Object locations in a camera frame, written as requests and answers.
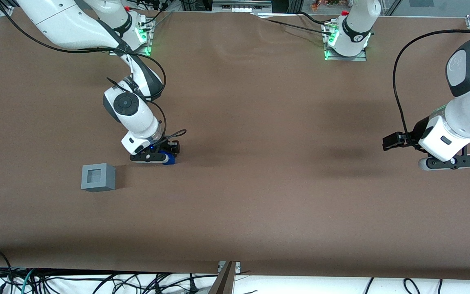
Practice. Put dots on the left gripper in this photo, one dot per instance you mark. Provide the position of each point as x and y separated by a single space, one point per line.
417 131

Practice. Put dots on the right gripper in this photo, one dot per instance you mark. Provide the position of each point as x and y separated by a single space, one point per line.
172 146

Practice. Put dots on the blue plastic part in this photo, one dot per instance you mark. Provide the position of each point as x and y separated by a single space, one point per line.
170 159

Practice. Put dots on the gray square base block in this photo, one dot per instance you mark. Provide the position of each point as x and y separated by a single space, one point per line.
98 178

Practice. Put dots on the brown table cover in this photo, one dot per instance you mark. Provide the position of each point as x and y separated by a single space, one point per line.
259 163

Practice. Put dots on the white device strip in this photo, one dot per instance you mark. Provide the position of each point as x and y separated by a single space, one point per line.
241 6

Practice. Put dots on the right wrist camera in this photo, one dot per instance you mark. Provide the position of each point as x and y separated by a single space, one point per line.
149 157

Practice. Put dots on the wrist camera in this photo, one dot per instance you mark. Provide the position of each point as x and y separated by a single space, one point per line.
149 157
449 162

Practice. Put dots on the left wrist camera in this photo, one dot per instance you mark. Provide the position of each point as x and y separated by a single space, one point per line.
449 162

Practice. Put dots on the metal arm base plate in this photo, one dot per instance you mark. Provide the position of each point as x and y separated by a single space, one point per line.
345 58
145 50

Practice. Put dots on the aluminium profile post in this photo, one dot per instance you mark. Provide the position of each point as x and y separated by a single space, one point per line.
222 281

